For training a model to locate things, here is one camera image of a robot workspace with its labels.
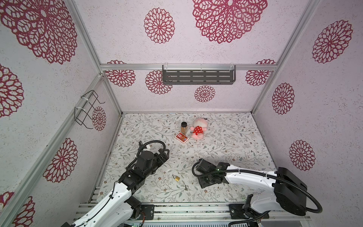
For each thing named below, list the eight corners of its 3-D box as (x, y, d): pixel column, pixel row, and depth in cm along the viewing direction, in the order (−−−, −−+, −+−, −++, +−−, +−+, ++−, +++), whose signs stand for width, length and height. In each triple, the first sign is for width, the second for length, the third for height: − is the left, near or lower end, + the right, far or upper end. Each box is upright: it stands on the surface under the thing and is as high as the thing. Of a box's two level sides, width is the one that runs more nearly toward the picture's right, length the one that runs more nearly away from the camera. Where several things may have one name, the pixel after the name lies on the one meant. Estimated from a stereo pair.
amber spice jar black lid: (180, 134, 108) (180, 126, 100) (180, 129, 111) (180, 121, 103) (187, 134, 108) (187, 126, 100) (186, 129, 111) (187, 121, 103)
